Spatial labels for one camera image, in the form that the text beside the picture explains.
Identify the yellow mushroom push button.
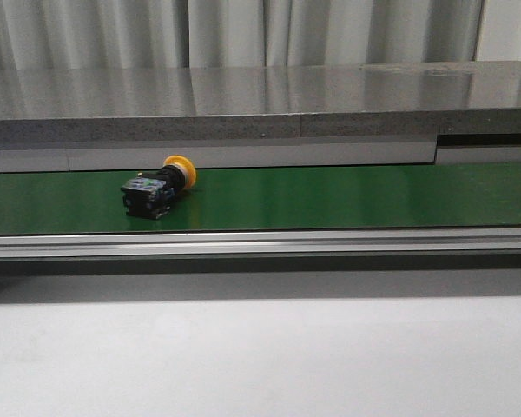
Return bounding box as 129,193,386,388
121,155,197,220

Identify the green conveyor belt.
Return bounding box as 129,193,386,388
0,163,521,235

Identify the grey stone slab edge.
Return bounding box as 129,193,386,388
0,108,521,149

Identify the white curtain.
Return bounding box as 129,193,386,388
0,1,521,70

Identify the rear grey conveyor rail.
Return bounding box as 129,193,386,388
0,134,521,173

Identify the front aluminium conveyor rail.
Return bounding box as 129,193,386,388
0,227,521,260

